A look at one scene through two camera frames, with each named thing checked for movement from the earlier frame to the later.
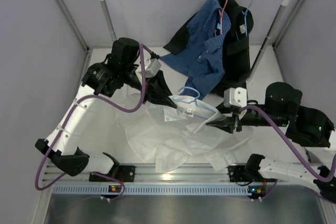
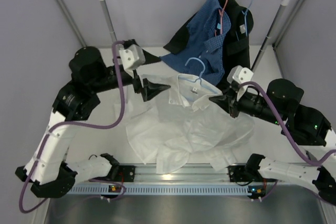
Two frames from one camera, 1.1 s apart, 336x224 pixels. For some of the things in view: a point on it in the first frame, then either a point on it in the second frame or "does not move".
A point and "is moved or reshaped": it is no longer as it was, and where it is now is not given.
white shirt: x=175 y=137 is moved or reshaped
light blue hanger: x=195 y=100 → x=199 y=77
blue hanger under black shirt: x=244 y=13 does not move
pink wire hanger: x=221 y=12 does not move
